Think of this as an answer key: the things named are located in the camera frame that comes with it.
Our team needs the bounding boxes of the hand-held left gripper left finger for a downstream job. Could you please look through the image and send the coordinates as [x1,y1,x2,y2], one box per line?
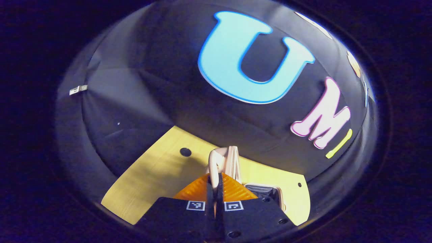
[135,174,216,243]

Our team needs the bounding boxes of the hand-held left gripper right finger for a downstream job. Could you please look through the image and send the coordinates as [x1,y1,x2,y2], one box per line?
[216,172,297,243]

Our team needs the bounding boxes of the black backdrop cloth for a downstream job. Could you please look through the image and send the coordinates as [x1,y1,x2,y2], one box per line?
[56,0,378,216]

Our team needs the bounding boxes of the cream hard-shell suitcase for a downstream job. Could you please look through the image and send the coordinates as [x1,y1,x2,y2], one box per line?
[207,146,286,216]

